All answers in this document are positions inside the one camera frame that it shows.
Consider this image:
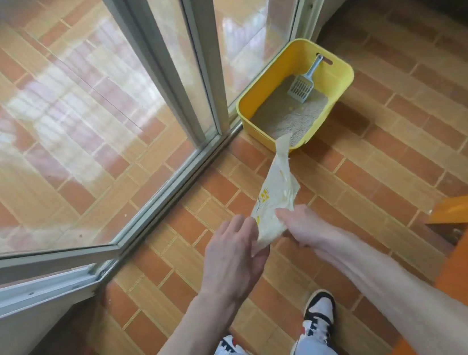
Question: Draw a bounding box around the person's left hand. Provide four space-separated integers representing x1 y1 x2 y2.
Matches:
190 211 278 310

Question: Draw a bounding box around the person's right hand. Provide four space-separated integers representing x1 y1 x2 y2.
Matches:
274 200 340 260

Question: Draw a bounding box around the white and yellow litter bag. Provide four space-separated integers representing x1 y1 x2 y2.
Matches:
235 132 309 256

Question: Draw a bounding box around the person's right forearm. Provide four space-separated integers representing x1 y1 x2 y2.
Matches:
311 212 468 355

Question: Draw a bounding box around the person's left forearm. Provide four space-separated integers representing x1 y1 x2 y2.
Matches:
110 287 246 355

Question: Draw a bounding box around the person's right black white sneaker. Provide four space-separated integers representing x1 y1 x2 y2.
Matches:
281 287 343 355

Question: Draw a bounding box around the person's black white sneaker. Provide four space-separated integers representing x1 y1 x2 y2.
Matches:
281 287 343 355
210 332 259 355

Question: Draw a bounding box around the beige cat litter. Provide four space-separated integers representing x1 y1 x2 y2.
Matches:
246 71 335 152

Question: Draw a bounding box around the person's left black white sneaker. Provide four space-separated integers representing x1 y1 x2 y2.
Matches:
210 332 259 355

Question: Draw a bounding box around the grey plastic litter scoop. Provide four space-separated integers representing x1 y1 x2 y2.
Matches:
282 53 331 106

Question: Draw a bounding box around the yellow plastic litter box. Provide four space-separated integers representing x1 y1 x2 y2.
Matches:
228 31 364 158

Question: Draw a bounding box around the orange wooden furniture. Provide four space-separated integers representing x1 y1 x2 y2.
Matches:
362 194 468 355

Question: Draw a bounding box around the grey framed sliding glass door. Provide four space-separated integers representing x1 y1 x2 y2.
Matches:
177 0 340 139
0 0 235 275

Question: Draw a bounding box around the grey metal door track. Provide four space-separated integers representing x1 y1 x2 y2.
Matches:
0 120 266 325

